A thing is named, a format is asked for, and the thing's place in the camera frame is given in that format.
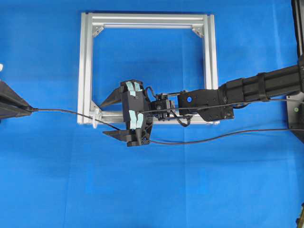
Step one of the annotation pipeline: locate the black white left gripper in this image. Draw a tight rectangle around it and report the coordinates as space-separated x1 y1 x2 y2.
0 64 33 120

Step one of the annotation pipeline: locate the white string loop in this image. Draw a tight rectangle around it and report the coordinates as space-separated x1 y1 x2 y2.
91 109 102 130

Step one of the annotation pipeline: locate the yellow black object bottom right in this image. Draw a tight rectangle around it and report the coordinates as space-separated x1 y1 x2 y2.
295 203 304 228

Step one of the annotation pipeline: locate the aluminium extrusion frame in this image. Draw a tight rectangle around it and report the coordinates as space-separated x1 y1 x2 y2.
77 12 219 128

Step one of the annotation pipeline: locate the black rail at right edge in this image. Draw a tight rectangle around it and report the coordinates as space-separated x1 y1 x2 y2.
291 0 304 57

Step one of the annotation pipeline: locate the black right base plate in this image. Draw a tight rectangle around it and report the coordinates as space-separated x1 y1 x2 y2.
286 92 304 143

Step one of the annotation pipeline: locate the black wire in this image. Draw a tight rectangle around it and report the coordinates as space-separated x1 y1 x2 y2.
29 107 304 145

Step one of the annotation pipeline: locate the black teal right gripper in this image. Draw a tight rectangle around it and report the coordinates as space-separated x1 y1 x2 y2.
100 80 153 147

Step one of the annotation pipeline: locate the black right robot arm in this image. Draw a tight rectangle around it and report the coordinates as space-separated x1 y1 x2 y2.
101 57 304 147

